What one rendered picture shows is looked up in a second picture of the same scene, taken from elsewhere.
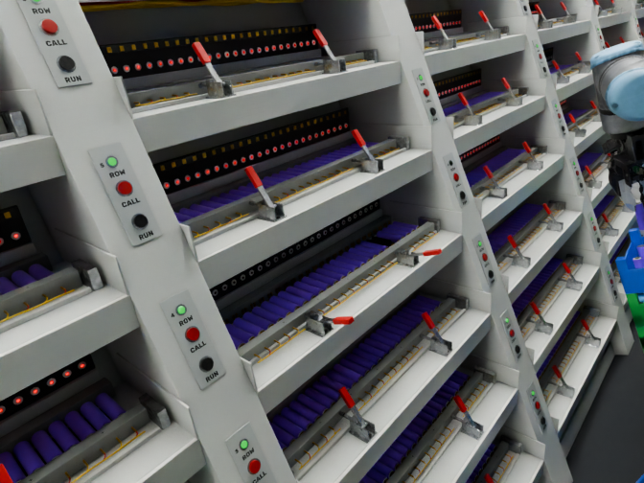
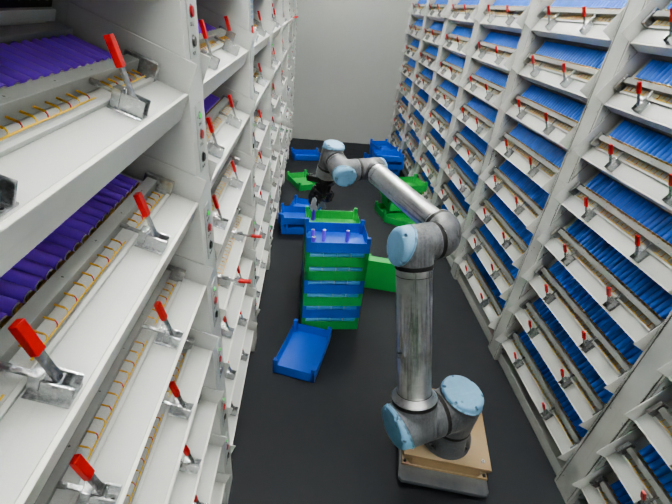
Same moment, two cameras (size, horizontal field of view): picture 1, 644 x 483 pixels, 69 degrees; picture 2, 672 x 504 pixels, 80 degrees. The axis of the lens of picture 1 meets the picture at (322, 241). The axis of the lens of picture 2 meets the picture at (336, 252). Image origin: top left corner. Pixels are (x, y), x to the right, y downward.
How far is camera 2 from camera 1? 81 cm
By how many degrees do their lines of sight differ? 56
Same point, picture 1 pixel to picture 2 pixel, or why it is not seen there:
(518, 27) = (267, 74)
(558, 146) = (267, 152)
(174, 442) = (202, 354)
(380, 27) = (244, 89)
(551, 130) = (266, 142)
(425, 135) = (249, 161)
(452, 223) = (248, 212)
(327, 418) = not seen: hidden behind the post
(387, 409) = (230, 319)
